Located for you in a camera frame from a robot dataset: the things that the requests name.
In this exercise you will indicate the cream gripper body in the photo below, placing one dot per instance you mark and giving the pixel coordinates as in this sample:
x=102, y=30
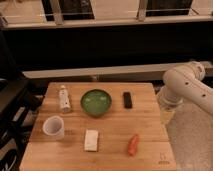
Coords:
x=166, y=116

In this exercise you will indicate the white sponge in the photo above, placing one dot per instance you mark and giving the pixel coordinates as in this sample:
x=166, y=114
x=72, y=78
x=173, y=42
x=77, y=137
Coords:
x=91, y=140

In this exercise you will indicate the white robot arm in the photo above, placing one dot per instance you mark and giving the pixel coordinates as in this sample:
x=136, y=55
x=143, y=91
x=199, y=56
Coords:
x=184, y=82

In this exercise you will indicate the green ceramic bowl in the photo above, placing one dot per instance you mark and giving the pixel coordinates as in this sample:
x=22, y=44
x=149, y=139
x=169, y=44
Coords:
x=96, y=102

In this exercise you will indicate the black rectangular block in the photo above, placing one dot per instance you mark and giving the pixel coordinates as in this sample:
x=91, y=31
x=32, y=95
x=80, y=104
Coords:
x=127, y=100

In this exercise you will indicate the orange carrot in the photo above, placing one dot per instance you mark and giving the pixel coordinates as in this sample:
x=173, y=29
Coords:
x=133, y=144

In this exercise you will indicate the wooden cutting board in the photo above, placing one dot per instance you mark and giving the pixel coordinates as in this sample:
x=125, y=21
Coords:
x=116, y=128

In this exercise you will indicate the white patterned bottle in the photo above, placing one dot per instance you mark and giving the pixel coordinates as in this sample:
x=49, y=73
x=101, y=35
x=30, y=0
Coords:
x=64, y=100

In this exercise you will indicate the black side furniture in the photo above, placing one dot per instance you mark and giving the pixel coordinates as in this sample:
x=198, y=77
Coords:
x=15, y=103

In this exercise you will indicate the long metal rail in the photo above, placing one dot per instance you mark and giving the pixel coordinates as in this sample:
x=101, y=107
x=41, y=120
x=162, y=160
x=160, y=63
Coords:
x=146, y=72

